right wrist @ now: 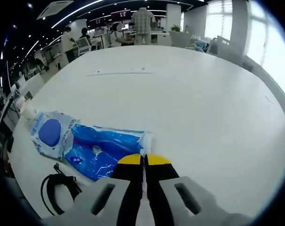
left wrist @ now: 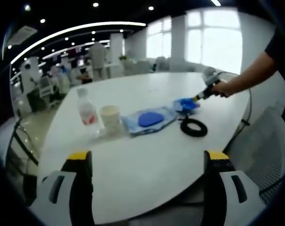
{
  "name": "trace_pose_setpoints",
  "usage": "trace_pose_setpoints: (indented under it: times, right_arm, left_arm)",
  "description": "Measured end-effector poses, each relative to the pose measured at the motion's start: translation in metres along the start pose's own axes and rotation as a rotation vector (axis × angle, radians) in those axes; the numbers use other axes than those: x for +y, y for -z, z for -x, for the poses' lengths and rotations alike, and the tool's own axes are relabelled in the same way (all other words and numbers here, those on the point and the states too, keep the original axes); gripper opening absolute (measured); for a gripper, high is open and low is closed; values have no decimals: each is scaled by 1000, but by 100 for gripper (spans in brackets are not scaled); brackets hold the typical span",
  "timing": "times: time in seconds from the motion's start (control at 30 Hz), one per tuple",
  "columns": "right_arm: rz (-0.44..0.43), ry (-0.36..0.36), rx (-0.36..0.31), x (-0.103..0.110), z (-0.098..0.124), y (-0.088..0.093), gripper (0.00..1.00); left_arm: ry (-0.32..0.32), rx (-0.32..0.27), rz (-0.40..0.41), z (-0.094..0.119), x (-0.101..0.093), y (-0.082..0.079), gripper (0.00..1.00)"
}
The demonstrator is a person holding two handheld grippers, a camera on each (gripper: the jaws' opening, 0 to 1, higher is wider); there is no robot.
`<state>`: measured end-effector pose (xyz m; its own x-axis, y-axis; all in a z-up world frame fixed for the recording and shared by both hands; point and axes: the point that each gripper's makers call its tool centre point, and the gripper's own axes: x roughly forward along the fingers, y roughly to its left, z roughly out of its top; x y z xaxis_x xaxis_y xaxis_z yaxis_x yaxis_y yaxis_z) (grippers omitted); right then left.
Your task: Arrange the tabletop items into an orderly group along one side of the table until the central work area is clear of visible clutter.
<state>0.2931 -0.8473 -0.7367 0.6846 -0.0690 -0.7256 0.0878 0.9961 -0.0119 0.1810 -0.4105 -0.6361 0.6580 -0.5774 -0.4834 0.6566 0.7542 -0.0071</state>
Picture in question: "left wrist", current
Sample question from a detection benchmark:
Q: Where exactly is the white trolley cart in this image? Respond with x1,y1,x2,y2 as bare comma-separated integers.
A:
40,77,60,104

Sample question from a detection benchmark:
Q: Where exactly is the small bright window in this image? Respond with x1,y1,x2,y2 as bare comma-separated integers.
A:
146,18,173,61

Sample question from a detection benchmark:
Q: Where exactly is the white table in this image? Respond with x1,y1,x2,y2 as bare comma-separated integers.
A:
38,72,250,226

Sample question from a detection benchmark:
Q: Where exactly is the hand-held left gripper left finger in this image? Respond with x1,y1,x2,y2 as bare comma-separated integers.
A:
29,150,95,226

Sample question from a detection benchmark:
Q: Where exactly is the group of ceiling spotlights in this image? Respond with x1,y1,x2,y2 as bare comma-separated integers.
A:
6,2,155,71

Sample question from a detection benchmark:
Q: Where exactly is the clear plastic bottle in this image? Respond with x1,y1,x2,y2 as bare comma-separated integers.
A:
76,87,100,128

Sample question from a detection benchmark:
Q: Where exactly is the group of white chairs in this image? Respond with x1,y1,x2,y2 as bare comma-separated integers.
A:
122,56,197,76

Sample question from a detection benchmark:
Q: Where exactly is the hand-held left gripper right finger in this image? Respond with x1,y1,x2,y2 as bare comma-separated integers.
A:
202,149,267,226

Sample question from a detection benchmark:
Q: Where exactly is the ceiling air vent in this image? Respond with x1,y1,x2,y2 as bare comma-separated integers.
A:
7,25,37,45

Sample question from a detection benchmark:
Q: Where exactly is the white paper cup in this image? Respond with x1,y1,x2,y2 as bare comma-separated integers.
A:
99,105,124,136

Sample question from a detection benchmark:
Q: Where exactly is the curved ceiling light strip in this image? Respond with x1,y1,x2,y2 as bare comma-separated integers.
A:
10,21,147,64

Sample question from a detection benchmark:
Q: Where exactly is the white mesh office chair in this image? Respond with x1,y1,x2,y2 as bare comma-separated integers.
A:
223,105,285,196

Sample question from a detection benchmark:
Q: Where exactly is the black shirt sleeve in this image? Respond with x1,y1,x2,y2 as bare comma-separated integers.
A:
264,14,285,71

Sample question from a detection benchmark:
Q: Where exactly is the large bright window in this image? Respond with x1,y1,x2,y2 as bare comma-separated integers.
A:
186,10,242,73

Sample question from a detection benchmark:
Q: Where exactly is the black frame chair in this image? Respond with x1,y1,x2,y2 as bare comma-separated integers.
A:
5,117,40,205

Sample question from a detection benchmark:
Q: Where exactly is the person's right hand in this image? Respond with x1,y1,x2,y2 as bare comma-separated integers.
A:
213,81,235,97

